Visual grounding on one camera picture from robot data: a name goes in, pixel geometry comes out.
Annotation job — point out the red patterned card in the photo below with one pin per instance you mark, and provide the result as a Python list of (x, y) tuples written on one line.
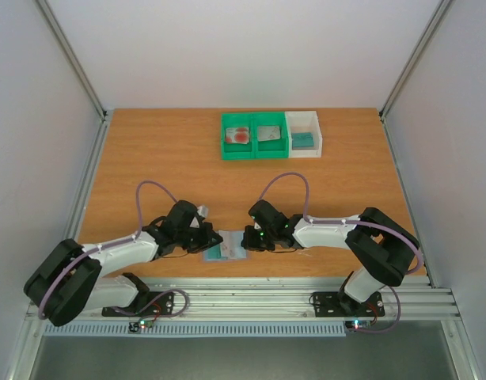
[(237, 135)]

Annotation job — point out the circuit board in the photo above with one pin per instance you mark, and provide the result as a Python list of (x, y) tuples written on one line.
[(358, 324), (142, 326)]

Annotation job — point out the white bin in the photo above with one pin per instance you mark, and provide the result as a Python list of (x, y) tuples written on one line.
[(304, 121)]

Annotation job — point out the aluminium corner post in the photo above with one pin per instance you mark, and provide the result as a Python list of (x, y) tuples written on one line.
[(56, 29), (419, 49)]

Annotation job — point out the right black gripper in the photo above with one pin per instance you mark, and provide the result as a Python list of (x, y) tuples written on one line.
[(255, 238)]

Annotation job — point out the left green bin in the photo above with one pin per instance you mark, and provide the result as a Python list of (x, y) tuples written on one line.
[(234, 152)]

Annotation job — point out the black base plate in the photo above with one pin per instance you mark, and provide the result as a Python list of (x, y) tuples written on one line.
[(164, 302), (326, 302)]

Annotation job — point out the grey card in bin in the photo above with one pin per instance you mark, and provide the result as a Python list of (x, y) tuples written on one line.
[(268, 133)]

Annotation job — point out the white floral VIP card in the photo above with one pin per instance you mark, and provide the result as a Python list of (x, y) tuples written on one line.
[(231, 245)]

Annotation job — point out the green bin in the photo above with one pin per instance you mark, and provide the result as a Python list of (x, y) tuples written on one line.
[(276, 149), (234, 152)]

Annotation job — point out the left aluminium corner post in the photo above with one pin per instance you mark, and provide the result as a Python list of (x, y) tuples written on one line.
[(56, 29)]

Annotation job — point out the right circuit board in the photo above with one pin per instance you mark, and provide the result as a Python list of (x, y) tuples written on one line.
[(358, 324)]

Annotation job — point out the middle green bin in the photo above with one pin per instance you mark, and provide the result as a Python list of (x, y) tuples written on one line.
[(276, 149)]

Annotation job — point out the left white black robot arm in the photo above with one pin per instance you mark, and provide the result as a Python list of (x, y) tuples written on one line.
[(74, 278)]

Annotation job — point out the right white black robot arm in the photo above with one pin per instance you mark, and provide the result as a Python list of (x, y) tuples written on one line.
[(386, 251)]

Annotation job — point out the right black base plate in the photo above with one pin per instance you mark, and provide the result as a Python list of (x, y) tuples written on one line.
[(326, 302)]

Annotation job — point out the teal card in bin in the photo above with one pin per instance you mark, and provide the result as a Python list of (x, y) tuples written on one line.
[(302, 141)]

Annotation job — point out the left circuit board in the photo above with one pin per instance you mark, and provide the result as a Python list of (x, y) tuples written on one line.
[(142, 326)]

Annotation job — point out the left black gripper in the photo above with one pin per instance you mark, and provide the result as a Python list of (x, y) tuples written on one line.
[(206, 240)]

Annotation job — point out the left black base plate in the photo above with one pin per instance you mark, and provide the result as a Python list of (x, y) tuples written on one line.
[(164, 302)]

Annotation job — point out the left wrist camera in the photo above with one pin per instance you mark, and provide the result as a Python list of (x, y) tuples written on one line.
[(200, 216)]

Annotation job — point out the right aluminium corner post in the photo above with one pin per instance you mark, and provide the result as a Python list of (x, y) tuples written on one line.
[(419, 49)]

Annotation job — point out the teal card in holder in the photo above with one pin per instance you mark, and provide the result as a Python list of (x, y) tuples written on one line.
[(212, 254)]

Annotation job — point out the grey slotted cable duct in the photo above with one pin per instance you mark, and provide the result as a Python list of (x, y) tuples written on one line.
[(200, 329)]

